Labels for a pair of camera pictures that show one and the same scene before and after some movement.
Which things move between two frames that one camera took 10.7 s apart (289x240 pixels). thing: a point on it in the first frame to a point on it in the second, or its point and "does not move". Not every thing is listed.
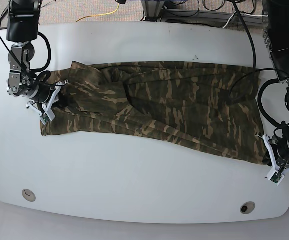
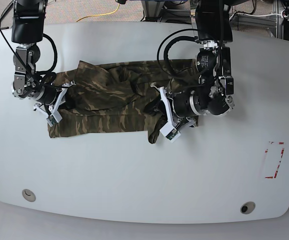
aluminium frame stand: [154, 11] does not move
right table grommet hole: [247, 207] does not move
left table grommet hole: [28, 195] does not move
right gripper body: [280, 156] to [178, 107]
